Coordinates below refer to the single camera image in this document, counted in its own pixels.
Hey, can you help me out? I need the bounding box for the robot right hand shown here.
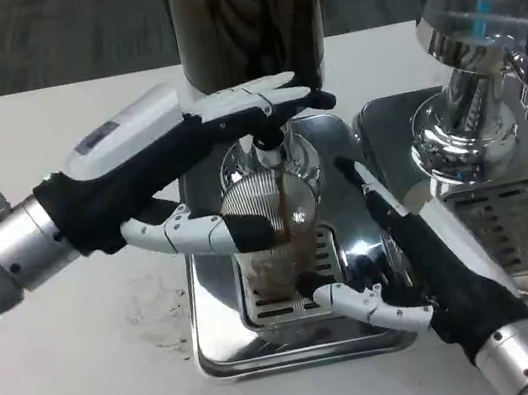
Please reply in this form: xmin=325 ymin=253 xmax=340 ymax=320
xmin=281 ymin=129 xmax=528 ymax=387

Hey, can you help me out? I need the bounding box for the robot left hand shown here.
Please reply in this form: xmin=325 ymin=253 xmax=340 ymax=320
xmin=20 ymin=55 xmax=358 ymax=286

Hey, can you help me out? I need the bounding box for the clear ribbed glass cup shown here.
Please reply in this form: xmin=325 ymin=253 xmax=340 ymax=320
xmin=214 ymin=164 xmax=338 ymax=311

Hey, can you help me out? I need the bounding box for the black tap of dark dispenser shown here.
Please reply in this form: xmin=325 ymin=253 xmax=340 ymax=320
xmin=246 ymin=120 xmax=296 ymax=171

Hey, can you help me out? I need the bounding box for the steel slotted drip grid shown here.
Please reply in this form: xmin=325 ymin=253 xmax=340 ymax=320
xmin=227 ymin=219 xmax=353 ymax=333
xmin=440 ymin=178 xmax=528 ymax=284

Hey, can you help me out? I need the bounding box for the steel drip tray base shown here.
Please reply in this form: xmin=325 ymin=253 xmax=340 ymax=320
xmin=348 ymin=70 xmax=528 ymax=340
xmin=160 ymin=103 xmax=425 ymax=384

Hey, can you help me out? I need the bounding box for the drink dispenser with dark drink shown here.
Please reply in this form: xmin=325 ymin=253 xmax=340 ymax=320
xmin=164 ymin=0 xmax=358 ymax=219

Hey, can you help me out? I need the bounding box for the steel dispenser with clear tank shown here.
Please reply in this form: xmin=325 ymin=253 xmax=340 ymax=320
xmin=385 ymin=0 xmax=528 ymax=203

